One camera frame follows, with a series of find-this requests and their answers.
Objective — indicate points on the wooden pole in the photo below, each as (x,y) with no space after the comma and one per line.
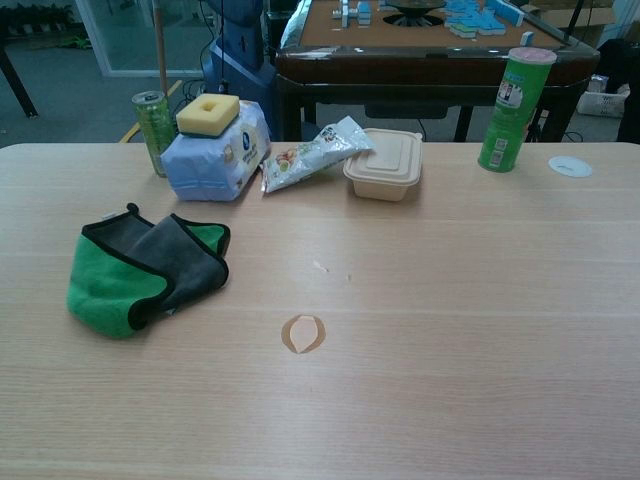
(161,45)

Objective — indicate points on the black table leg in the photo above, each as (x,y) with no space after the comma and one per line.
(16,82)

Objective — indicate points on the green chips tube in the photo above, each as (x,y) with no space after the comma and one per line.
(510,111)

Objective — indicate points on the green drink can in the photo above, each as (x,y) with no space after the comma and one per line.
(151,131)

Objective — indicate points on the blue machine base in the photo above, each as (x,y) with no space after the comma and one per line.
(240,55)

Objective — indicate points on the white snack bag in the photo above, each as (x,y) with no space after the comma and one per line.
(306,156)

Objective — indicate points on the brown liquid spill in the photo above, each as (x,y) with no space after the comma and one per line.
(287,340)

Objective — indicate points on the green and grey microfibre cloth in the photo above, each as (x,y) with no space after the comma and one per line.
(107,286)

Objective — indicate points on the white and blue tissue pack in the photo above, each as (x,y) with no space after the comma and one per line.
(220,160)

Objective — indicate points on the white woven bag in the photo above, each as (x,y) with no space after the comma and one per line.
(604,97)

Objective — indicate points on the yellow sponge with green base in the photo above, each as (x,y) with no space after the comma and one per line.
(206,116)

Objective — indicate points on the dark wooden mahjong table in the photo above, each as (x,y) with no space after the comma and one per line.
(430,60)

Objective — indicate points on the black centre dice dome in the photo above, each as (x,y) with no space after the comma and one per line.
(414,11)

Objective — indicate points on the blue mahjong tile pile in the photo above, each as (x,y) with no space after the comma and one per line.
(477,19)

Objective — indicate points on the beige lidded food container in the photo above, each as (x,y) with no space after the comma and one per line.
(385,165)

